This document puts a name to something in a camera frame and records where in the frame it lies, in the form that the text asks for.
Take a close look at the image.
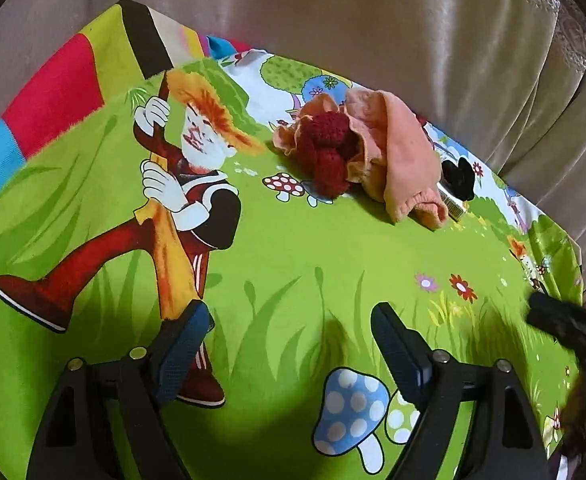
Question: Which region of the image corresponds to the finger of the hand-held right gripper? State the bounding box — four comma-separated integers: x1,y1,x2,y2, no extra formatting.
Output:
526,291,586,377

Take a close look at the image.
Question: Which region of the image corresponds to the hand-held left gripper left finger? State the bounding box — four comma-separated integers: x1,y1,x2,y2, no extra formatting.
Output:
26,299,214,480

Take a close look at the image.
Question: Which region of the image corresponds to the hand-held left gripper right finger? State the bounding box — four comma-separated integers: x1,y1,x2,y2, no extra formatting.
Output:
370,302,551,480

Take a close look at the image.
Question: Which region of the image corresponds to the salmon pink cloth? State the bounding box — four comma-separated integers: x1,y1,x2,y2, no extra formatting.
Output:
345,89,450,229

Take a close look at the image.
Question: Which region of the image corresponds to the dark red knitted cloth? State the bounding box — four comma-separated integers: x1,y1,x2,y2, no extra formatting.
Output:
295,111,354,199

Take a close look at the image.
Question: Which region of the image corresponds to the orange ruffled cloth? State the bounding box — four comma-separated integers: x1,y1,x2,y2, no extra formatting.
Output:
272,92,389,187

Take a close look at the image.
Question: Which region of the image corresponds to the printed cartoon blanket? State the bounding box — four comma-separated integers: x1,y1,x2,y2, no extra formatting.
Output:
0,2,586,480

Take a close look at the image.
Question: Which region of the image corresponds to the small ribbed comb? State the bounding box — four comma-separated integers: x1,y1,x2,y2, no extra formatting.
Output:
439,185,470,222

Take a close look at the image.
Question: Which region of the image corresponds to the small black cloth piece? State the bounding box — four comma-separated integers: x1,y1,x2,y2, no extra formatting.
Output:
441,157,476,201

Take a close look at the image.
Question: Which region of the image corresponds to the beige curtain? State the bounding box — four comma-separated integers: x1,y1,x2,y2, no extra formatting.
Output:
0,0,586,321

